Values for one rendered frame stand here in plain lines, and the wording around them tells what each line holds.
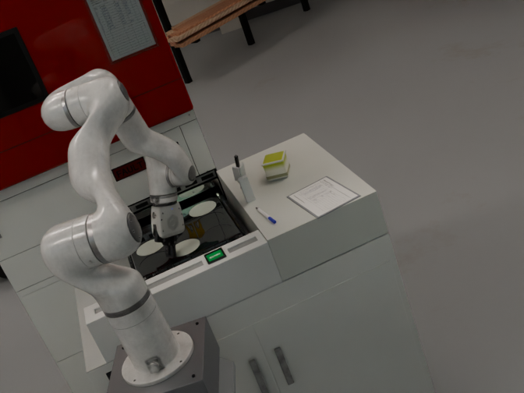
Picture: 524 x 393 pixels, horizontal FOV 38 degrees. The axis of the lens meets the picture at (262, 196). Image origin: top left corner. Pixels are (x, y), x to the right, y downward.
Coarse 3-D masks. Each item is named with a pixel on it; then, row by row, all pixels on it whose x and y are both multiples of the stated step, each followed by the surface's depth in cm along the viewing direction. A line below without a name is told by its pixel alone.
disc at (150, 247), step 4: (152, 240) 252; (144, 244) 251; (148, 244) 250; (152, 244) 249; (156, 244) 248; (160, 244) 247; (140, 248) 249; (144, 248) 248; (148, 248) 247; (152, 248) 246; (156, 248) 246; (160, 248) 245; (136, 252) 248; (140, 252) 247; (144, 252) 246; (148, 252) 245; (152, 252) 244
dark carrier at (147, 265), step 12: (216, 204) 260; (204, 216) 255; (216, 216) 252; (228, 216) 249; (144, 228) 262; (192, 228) 250; (204, 228) 247; (216, 228) 244; (228, 228) 242; (144, 240) 254; (180, 240) 245; (204, 240) 240; (216, 240) 237; (156, 252) 243; (192, 252) 235; (144, 264) 239; (156, 264) 236; (168, 264) 233
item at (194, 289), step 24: (240, 240) 219; (264, 240) 215; (192, 264) 216; (216, 264) 211; (240, 264) 213; (264, 264) 216; (168, 288) 209; (192, 288) 212; (216, 288) 214; (240, 288) 216; (264, 288) 218; (96, 312) 211; (168, 312) 212; (192, 312) 214; (96, 336) 208
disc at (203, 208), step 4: (200, 204) 264; (204, 204) 263; (208, 204) 262; (212, 204) 261; (192, 208) 264; (196, 208) 262; (200, 208) 261; (204, 208) 260; (208, 208) 259; (212, 208) 258; (192, 212) 261; (196, 212) 260; (200, 212) 259; (204, 212) 258; (208, 212) 257; (192, 216) 258; (196, 216) 257
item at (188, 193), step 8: (200, 184) 269; (208, 184) 269; (216, 184) 270; (184, 192) 267; (192, 192) 268; (200, 192) 269; (176, 200) 267; (144, 208) 266; (136, 216) 265; (144, 216) 266
